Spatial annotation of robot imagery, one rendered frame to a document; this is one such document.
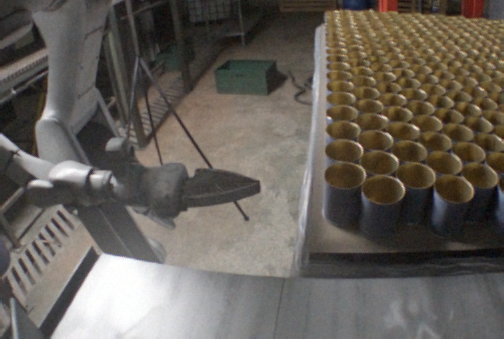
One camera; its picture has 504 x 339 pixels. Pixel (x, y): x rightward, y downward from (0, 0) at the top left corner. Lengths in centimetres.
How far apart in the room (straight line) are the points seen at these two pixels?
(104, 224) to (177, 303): 45
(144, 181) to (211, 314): 24
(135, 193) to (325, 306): 35
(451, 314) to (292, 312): 23
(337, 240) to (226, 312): 20
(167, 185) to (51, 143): 32
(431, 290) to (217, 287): 32
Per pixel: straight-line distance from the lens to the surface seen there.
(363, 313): 52
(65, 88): 78
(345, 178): 62
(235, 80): 401
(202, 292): 55
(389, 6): 196
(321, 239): 58
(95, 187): 67
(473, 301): 57
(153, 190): 59
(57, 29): 73
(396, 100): 85
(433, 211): 58
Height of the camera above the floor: 151
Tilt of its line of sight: 31 degrees down
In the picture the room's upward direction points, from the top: 7 degrees counter-clockwise
